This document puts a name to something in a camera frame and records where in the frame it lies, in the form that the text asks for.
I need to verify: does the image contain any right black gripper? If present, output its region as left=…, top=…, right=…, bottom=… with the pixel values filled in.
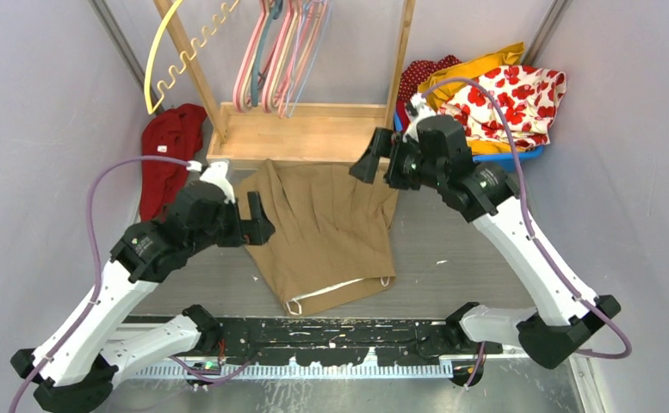
left=349, top=127, right=444, bottom=191

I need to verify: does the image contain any tan brown skirt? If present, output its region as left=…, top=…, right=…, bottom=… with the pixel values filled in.
left=236, top=160, right=399, bottom=317

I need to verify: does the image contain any teal blue wire hanger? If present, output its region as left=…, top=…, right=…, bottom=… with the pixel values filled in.
left=251, top=0, right=283, bottom=108

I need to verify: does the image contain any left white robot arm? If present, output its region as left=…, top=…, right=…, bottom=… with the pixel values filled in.
left=10, top=181, right=275, bottom=412

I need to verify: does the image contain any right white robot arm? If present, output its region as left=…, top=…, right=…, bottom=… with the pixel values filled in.
left=350, top=115, right=621, bottom=369

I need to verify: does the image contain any wooden hanger rack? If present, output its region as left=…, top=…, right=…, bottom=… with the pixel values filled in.
left=152, top=0, right=416, bottom=172

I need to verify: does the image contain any light blue hanger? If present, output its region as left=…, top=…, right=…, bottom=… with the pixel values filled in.
left=283, top=1, right=331, bottom=118

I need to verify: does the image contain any beige hanger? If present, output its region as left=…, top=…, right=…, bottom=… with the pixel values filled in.
left=268, top=1, right=317, bottom=118

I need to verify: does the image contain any pink hanger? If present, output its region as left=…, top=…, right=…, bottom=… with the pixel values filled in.
left=263, top=0, right=304, bottom=114
left=232, top=0, right=274, bottom=113

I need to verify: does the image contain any yellow wavy hanger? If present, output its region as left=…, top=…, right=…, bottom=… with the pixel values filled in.
left=142, top=1, right=239, bottom=118

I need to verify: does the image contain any red polka dot garment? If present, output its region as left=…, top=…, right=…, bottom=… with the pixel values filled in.
left=397, top=54, right=462, bottom=103

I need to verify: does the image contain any dark red garment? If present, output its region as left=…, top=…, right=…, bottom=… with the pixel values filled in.
left=139, top=103, right=208, bottom=220

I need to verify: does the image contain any blue plastic bin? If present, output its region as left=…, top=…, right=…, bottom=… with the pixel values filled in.
left=393, top=111, right=545, bottom=172

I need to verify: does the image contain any yellow garment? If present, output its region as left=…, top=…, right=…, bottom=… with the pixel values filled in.
left=414, top=41, right=527, bottom=156

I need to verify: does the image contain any white red floral garment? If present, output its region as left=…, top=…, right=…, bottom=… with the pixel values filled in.
left=438, top=65, right=567, bottom=155

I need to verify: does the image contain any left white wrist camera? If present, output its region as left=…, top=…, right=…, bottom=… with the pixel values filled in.
left=186, top=158, right=237, bottom=204

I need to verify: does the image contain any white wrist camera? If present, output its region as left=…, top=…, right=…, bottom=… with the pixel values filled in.
left=186, top=158, right=237, bottom=204
left=403, top=93, right=437, bottom=142

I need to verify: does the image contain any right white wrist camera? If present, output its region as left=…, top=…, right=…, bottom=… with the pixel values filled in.
left=403, top=93, right=437, bottom=142

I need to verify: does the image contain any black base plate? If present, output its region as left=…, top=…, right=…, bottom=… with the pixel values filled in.
left=188, top=317, right=479, bottom=367

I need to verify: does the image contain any white slotted cable duct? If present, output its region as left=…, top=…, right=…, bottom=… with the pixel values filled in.
left=131, top=360, right=453, bottom=380

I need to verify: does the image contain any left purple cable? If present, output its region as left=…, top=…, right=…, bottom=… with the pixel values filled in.
left=7, top=156, right=257, bottom=413

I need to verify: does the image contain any purple cable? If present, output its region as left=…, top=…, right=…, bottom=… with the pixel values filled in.
left=424, top=77, right=633, bottom=391
left=7, top=156, right=257, bottom=413

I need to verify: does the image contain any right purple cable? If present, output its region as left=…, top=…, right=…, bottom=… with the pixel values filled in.
left=424, top=77, right=633, bottom=391

